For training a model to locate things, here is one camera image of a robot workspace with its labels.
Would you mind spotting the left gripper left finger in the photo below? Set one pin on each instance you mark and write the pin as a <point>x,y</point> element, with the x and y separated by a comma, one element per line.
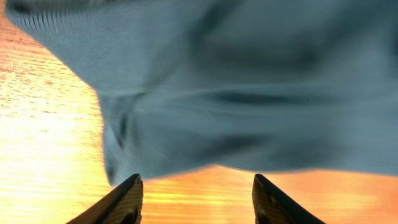
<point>123,205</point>

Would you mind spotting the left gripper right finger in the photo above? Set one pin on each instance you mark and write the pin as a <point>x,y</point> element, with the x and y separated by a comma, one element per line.
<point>273,206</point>

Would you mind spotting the blue polo shirt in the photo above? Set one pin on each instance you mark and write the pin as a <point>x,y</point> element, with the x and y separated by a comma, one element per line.
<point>270,86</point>

